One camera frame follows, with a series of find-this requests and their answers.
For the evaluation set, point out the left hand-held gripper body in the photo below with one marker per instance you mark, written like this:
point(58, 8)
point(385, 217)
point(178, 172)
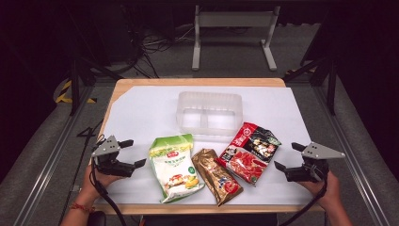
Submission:
point(108, 150)

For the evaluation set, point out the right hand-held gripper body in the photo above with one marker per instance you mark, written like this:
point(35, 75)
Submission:
point(316, 152)

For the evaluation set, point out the red and black packet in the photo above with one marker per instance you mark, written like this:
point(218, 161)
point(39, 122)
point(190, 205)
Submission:
point(251, 153)

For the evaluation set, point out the green and white packet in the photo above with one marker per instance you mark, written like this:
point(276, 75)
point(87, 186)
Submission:
point(174, 171)

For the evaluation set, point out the gold foil packet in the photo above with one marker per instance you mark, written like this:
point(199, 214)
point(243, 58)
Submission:
point(216, 177)

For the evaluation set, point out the clear plastic storage box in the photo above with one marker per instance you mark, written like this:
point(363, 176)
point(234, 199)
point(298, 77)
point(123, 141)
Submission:
point(209, 113)

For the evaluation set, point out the person's left hand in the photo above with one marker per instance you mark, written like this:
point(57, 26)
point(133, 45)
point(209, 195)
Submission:
point(94, 183)

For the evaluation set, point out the person's right hand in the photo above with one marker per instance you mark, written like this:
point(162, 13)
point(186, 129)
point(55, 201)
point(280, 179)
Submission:
point(326, 191)

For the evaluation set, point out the white paper sheet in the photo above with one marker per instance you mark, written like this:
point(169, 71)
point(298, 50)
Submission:
point(141, 109)

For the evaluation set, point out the black metal stand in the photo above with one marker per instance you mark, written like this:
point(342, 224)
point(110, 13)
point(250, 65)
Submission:
point(331, 84)
point(74, 84)

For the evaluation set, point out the yellow black hazard tape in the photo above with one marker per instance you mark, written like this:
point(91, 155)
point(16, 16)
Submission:
point(64, 94)

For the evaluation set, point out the aluminium floor rail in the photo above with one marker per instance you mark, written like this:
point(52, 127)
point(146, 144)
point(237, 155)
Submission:
point(47, 169)
point(354, 157)

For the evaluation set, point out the grey metal stand frame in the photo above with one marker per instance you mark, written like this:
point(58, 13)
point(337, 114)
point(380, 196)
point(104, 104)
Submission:
point(235, 19)

